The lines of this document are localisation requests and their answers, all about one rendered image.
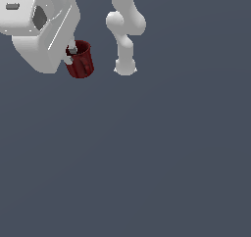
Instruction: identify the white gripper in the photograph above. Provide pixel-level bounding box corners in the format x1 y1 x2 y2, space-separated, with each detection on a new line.
11 0 81 74

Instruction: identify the dark red ribbed cup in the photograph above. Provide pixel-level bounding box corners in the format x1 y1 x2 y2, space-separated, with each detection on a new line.
65 39 95 79

